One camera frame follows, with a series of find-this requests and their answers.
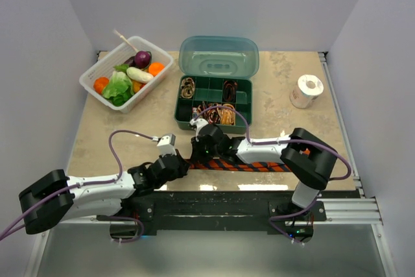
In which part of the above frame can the orange navy striped tie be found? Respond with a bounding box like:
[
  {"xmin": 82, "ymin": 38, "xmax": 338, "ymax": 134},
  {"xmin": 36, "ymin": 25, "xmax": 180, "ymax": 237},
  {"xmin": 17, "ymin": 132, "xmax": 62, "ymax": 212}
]
[{"xmin": 190, "ymin": 159, "xmax": 291, "ymax": 173}]

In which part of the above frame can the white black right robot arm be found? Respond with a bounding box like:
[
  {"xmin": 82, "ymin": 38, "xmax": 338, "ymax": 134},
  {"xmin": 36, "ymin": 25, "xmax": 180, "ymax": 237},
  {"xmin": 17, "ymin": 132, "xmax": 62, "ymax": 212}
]
[{"xmin": 191, "ymin": 119, "xmax": 337, "ymax": 221}]

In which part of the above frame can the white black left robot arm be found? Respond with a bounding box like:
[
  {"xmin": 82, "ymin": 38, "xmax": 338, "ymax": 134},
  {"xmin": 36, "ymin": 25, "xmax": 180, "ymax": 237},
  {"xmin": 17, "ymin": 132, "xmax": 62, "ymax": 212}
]
[{"xmin": 19, "ymin": 153, "xmax": 191, "ymax": 235}]

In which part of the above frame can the white paper roll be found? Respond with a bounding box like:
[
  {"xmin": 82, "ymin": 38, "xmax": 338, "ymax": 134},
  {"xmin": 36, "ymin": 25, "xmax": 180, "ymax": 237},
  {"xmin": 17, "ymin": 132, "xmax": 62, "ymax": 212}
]
[{"xmin": 289, "ymin": 75, "xmax": 324, "ymax": 109}]

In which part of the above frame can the rolled red ringed tie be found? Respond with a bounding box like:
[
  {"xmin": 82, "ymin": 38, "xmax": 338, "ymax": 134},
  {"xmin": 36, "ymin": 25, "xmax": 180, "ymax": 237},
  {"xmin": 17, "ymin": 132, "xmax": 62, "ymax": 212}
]
[{"xmin": 206, "ymin": 102, "xmax": 221, "ymax": 125}]

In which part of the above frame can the rolled gold tie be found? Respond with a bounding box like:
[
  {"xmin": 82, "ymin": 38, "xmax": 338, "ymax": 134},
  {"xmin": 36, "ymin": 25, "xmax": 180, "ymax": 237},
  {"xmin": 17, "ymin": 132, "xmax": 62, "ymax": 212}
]
[{"xmin": 220, "ymin": 103, "xmax": 236, "ymax": 126}]

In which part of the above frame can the rolled dark multicolour tie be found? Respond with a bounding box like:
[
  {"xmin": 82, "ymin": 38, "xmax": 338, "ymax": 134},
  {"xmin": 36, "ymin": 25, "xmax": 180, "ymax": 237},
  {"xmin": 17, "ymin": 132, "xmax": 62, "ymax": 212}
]
[{"xmin": 197, "ymin": 101, "xmax": 208, "ymax": 119}]

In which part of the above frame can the rolled colourful squares tie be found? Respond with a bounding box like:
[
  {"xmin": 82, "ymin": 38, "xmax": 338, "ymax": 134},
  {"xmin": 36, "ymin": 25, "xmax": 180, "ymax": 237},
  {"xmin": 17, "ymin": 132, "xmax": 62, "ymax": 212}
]
[{"xmin": 192, "ymin": 107, "xmax": 201, "ymax": 119}]

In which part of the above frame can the green compartment organizer box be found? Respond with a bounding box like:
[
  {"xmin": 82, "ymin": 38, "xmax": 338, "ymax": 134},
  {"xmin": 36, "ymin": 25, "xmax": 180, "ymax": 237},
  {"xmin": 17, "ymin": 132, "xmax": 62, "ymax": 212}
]
[{"xmin": 174, "ymin": 75, "xmax": 253, "ymax": 134}]

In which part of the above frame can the rolled black orange tie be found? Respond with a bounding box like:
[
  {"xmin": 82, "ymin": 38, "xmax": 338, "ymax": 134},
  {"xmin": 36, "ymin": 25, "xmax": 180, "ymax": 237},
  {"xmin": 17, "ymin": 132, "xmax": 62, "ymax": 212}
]
[{"xmin": 222, "ymin": 80, "xmax": 237, "ymax": 102}]

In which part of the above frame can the rolled brown paisley tie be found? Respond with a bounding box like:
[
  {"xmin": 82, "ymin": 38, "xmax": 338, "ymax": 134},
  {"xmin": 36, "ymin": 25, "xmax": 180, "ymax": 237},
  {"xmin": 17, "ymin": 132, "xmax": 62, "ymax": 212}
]
[{"xmin": 180, "ymin": 77, "xmax": 195, "ymax": 99}]

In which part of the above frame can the translucent teal box lid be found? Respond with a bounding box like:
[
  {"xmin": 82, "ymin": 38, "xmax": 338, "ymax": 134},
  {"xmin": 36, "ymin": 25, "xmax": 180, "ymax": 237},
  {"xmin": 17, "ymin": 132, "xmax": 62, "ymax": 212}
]
[{"xmin": 178, "ymin": 36, "xmax": 259, "ymax": 79}]

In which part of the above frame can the yellow pepper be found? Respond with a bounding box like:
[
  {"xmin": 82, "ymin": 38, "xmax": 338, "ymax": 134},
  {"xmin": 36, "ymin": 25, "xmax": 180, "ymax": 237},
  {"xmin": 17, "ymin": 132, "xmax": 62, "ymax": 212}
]
[{"xmin": 132, "ymin": 80, "xmax": 145, "ymax": 93}]

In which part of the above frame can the orange fruit right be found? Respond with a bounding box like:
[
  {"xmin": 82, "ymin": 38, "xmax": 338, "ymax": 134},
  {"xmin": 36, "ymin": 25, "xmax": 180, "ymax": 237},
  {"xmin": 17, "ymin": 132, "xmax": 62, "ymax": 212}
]
[{"xmin": 148, "ymin": 62, "xmax": 165, "ymax": 77}]

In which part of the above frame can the green lettuce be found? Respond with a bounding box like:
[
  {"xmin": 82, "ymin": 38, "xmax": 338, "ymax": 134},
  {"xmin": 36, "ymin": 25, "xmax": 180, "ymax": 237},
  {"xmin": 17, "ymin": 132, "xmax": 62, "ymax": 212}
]
[{"xmin": 102, "ymin": 64, "xmax": 134, "ymax": 106}]

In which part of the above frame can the white radish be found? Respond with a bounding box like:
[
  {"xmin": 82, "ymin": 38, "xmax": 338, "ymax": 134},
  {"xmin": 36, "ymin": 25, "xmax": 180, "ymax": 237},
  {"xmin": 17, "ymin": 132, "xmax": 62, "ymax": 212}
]
[{"xmin": 126, "ymin": 67, "xmax": 154, "ymax": 84}]

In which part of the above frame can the purple onion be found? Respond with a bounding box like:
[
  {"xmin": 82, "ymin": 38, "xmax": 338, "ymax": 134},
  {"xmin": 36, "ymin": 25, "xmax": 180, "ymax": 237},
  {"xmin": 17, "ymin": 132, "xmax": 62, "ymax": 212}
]
[{"xmin": 134, "ymin": 51, "xmax": 152, "ymax": 69}]

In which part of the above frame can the orange carrot slice left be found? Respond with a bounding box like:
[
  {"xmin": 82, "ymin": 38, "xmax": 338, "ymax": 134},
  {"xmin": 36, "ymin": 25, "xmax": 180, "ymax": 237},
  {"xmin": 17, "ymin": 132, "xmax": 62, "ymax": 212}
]
[{"xmin": 93, "ymin": 77, "xmax": 109, "ymax": 95}]

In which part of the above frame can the dark eggplant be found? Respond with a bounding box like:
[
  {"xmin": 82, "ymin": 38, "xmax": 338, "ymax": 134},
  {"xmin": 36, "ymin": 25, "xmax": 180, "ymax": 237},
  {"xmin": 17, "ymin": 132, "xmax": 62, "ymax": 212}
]
[{"xmin": 123, "ymin": 56, "xmax": 135, "ymax": 67}]

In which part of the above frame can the white plastic basket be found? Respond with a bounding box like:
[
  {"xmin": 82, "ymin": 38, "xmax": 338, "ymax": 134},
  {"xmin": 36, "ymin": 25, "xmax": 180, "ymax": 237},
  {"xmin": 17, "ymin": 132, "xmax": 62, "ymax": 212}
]
[{"xmin": 79, "ymin": 36, "xmax": 174, "ymax": 114}]

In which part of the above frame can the white stick in basket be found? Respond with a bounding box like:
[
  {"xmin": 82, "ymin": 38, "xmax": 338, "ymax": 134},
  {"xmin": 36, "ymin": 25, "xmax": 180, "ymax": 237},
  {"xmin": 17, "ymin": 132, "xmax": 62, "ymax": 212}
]
[{"xmin": 113, "ymin": 29, "xmax": 139, "ymax": 53}]

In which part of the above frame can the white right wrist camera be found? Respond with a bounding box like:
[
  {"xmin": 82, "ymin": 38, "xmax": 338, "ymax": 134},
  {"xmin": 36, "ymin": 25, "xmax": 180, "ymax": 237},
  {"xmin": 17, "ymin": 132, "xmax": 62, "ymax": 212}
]
[{"xmin": 189, "ymin": 118, "xmax": 209, "ymax": 136}]

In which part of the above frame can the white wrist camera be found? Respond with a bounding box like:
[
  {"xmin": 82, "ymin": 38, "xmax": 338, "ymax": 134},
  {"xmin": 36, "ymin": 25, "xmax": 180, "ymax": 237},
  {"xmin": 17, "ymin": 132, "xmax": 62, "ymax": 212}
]
[
  {"xmin": 152, "ymin": 134, "xmax": 176, "ymax": 156},
  {"xmin": 189, "ymin": 118, "xmax": 209, "ymax": 136}
]

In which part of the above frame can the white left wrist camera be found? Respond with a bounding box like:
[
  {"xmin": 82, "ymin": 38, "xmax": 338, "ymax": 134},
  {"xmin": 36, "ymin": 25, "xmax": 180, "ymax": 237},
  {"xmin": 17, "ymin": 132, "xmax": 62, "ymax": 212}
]
[{"xmin": 152, "ymin": 134, "xmax": 176, "ymax": 156}]

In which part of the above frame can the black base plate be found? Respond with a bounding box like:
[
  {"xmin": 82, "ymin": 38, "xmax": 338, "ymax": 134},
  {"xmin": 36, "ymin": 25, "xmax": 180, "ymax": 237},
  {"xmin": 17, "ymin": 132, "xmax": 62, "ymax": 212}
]
[{"xmin": 97, "ymin": 191, "xmax": 327, "ymax": 242}]

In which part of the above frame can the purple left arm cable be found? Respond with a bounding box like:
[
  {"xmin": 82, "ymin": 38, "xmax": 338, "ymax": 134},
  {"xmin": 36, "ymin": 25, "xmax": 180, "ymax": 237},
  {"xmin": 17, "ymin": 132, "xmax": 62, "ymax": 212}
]
[{"xmin": 0, "ymin": 129, "xmax": 160, "ymax": 244}]

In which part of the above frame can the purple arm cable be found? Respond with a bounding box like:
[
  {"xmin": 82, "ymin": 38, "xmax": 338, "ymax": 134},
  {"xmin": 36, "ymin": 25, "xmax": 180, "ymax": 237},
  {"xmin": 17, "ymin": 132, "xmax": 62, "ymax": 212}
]
[
  {"xmin": 0, "ymin": 129, "xmax": 160, "ymax": 244},
  {"xmin": 194, "ymin": 105, "xmax": 353, "ymax": 246}
]

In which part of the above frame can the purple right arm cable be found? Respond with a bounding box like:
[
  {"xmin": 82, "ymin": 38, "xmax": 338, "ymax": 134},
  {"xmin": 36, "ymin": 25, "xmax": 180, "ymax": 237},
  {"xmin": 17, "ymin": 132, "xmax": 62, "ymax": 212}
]
[{"xmin": 194, "ymin": 105, "xmax": 353, "ymax": 246}]

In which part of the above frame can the aluminium frame rail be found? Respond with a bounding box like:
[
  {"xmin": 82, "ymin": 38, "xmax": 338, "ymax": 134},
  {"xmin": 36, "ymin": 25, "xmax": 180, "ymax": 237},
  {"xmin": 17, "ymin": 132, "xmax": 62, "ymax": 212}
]
[{"xmin": 38, "ymin": 62, "xmax": 395, "ymax": 276}]

